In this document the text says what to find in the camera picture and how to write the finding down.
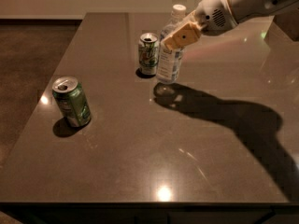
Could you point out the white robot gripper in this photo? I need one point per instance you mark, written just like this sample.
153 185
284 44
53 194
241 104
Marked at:
214 12

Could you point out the clear blue-label plastic water bottle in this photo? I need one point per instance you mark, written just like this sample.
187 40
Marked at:
170 60

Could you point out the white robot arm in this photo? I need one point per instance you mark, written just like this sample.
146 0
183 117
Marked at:
244 10

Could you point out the white green 7up can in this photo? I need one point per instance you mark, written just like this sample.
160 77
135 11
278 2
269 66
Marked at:
148 53

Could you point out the green soda can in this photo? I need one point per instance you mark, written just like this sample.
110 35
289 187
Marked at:
71 99

